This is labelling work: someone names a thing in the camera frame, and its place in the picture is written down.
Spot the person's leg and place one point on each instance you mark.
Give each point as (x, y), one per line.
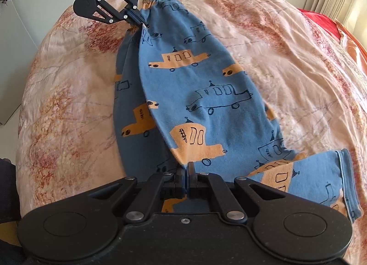
(10, 190)

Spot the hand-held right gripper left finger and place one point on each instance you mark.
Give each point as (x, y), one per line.
(182, 180)

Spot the blue pants with car print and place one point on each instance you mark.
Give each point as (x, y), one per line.
(200, 67)

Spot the red pillow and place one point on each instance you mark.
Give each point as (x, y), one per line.
(318, 22)

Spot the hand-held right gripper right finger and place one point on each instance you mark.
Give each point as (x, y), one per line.
(189, 180)

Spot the orange bed sheet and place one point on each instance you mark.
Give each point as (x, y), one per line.
(355, 44)

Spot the peach floral blanket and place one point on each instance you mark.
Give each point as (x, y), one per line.
(71, 81)

